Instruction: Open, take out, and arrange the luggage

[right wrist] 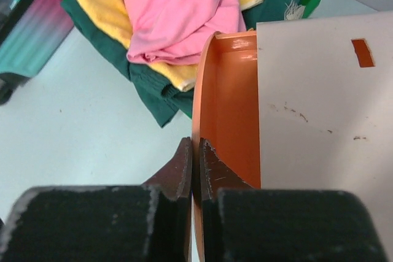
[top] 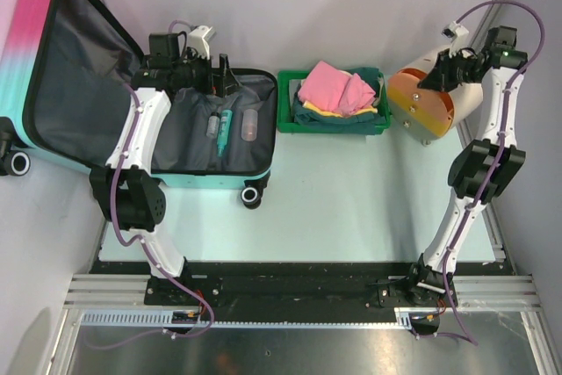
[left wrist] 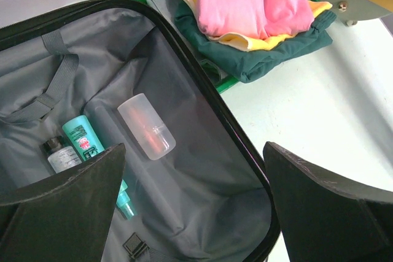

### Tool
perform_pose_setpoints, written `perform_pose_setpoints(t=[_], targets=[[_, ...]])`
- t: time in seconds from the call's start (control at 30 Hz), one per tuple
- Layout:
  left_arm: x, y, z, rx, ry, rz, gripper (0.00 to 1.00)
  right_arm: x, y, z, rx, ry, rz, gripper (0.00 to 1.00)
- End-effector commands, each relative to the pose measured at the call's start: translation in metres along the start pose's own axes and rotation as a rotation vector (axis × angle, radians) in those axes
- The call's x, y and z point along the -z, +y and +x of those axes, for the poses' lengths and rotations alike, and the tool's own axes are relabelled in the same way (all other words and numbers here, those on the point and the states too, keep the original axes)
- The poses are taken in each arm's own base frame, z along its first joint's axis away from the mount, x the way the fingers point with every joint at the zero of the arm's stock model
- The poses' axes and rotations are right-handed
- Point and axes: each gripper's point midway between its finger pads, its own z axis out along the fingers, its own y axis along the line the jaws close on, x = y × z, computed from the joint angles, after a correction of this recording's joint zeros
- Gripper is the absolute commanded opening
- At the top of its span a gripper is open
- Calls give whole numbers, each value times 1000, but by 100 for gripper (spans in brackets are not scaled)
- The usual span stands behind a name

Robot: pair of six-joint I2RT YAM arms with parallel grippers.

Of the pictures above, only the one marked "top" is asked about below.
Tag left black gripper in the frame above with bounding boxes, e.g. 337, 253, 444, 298
172, 47, 241, 98

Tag white cylinder with orange-yellow face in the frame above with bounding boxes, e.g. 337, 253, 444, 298
385, 45, 483, 144

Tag clear plastic bottle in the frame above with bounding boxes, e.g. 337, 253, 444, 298
241, 109, 258, 142

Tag small clear black-capped bottle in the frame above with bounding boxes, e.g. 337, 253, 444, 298
206, 112, 220, 139

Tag green plastic tray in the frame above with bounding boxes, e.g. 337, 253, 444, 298
277, 67, 391, 135

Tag dark green shorts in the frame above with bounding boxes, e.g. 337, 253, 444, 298
277, 67, 390, 135

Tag yellow towel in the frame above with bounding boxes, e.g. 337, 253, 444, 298
303, 101, 378, 119

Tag pink cloth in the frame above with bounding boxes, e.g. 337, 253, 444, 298
297, 61, 377, 114

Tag pink and teal kids suitcase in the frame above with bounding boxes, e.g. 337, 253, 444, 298
1, 0, 278, 208

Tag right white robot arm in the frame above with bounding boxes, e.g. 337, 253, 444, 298
402, 25, 528, 306

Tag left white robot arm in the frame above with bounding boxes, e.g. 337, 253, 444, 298
89, 25, 240, 305

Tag teal tube bottle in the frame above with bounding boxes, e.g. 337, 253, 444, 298
217, 109, 234, 157

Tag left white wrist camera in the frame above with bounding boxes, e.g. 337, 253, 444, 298
187, 25, 216, 60

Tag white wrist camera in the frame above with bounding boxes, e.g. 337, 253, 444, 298
442, 21, 470, 57
187, 25, 216, 60

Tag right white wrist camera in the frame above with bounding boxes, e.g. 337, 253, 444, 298
442, 21, 470, 57

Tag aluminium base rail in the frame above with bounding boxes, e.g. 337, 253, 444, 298
63, 265, 541, 337

